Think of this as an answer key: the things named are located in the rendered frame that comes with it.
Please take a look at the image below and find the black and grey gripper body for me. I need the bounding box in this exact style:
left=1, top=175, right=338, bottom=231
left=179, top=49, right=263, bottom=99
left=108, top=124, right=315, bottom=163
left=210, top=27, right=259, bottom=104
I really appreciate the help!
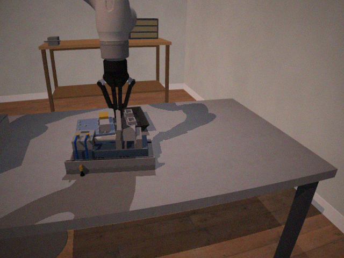
left=103, top=59, right=129, bottom=87

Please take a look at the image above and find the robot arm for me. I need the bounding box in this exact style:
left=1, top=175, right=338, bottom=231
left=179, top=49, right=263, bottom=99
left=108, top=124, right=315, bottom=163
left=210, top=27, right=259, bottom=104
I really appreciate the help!
left=84, top=0, right=137, bottom=61

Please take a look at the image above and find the orange-yellow block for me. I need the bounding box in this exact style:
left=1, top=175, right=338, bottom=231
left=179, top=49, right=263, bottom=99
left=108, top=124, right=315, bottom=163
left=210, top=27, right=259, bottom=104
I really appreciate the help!
left=99, top=112, right=109, bottom=119

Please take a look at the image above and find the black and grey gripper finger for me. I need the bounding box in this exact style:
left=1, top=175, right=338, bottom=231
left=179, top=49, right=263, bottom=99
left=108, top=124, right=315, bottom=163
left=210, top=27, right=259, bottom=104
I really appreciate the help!
left=118, top=77, right=135, bottom=128
left=97, top=77, right=119, bottom=128

